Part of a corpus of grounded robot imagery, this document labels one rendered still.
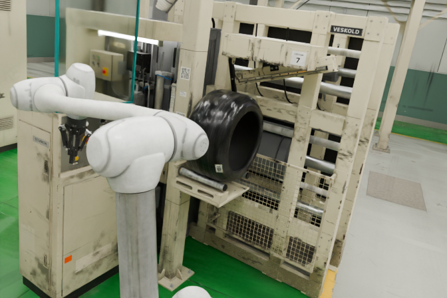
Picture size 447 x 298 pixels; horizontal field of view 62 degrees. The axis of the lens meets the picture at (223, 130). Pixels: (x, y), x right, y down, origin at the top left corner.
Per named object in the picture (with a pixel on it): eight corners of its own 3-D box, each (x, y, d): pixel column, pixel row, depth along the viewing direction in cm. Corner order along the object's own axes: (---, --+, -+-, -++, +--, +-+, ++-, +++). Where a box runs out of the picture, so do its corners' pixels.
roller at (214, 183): (177, 174, 238) (178, 167, 237) (182, 172, 242) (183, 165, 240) (223, 192, 221) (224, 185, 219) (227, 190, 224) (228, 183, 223)
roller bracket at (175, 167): (170, 178, 237) (172, 163, 234) (206, 163, 270) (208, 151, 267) (174, 179, 235) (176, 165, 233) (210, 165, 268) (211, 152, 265)
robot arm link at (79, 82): (84, 93, 149) (51, 98, 139) (88, 58, 141) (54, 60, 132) (98, 106, 144) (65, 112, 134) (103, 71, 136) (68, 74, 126)
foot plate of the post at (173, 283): (144, 275, 273) (144, 270, 272) (167, 258, 295) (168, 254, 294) (171, 291, 260) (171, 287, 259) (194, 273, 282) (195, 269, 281)
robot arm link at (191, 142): (177, 104, 113) (142, 108, 103) (221, 122, 103) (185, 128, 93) (172, 144, 117) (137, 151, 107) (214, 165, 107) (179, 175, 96)
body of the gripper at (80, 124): (62, 116, 142) (60, 136, 146) (84, 122, 143) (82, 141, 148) (69, 107, 148) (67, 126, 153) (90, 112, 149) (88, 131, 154)
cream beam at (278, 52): (220, 55, 246) (223, 32, 242) (239, 55, 266) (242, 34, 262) (306, 71, 216) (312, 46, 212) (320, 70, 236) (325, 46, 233)
